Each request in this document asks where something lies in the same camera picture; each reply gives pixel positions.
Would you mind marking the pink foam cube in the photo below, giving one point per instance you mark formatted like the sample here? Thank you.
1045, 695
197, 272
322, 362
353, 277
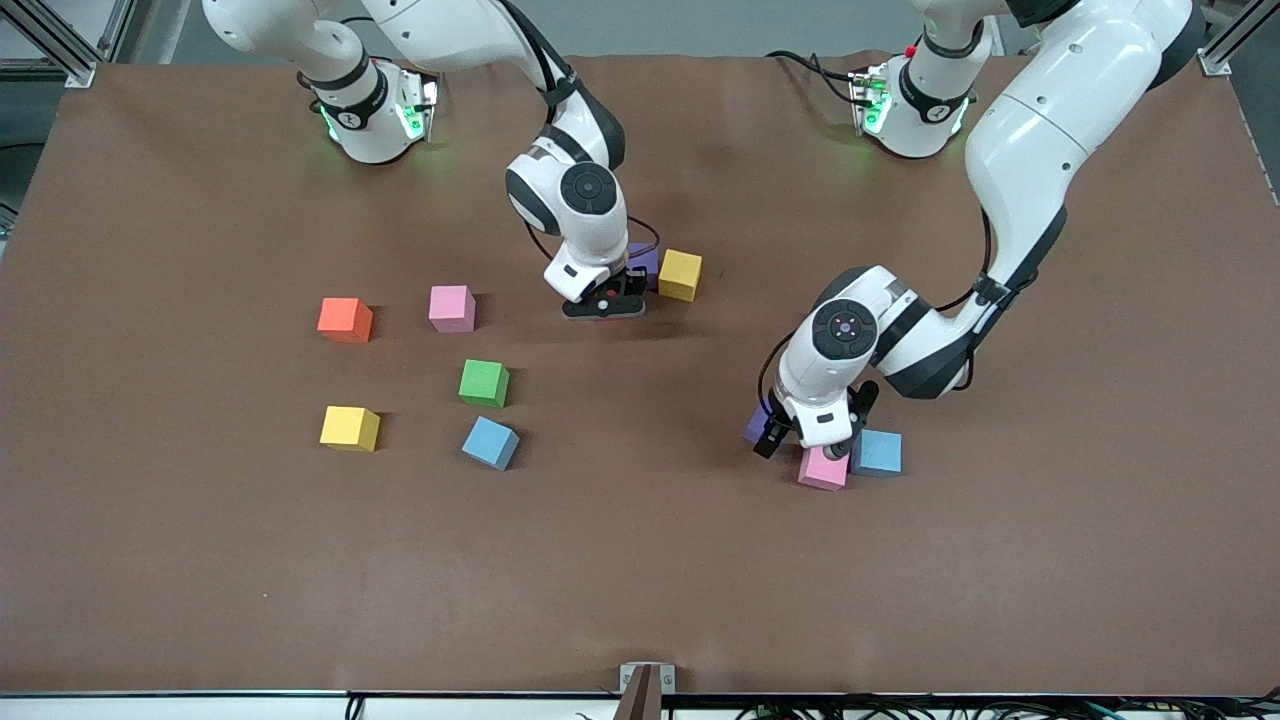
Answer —
452, 308
820, 473

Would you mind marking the green foam cube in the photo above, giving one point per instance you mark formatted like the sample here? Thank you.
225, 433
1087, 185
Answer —
484, 383

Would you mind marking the aluminium frame profile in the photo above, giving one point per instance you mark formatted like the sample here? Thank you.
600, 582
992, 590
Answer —
1215, 62
70, 55

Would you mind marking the brown table cover mat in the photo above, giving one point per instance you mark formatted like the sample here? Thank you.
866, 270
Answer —
640, 560

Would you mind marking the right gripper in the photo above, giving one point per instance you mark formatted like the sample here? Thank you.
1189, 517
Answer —
634, 277

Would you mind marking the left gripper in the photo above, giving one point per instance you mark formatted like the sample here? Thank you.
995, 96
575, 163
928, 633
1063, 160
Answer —
772, 434

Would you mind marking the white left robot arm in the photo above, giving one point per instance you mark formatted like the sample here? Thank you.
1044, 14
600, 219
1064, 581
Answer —
1030, 130

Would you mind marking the yellow foam cube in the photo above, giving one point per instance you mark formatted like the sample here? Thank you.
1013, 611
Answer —
680, 275
350, 428

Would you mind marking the purple foam cube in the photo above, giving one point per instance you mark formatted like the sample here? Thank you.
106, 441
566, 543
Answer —
753, 425
648, 262

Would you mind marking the orange foam cube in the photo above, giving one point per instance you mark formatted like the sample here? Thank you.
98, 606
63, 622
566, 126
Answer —
345, 320

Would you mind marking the light blue foam cube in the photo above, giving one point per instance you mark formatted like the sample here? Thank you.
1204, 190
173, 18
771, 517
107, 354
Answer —
490, 443
882, 455

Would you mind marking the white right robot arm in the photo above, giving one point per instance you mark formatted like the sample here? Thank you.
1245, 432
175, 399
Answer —
600, 240

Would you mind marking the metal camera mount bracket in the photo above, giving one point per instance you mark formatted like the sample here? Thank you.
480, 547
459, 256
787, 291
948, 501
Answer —
645, 685

